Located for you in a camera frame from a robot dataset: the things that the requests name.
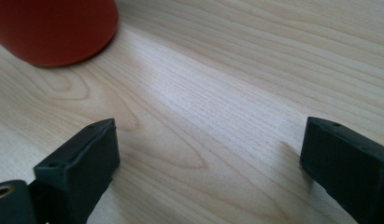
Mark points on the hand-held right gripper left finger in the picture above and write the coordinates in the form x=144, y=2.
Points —
x=77, y=168

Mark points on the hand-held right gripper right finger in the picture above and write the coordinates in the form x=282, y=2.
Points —
x=348, y=165

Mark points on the red cup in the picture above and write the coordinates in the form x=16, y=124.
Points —
x=52, y=28

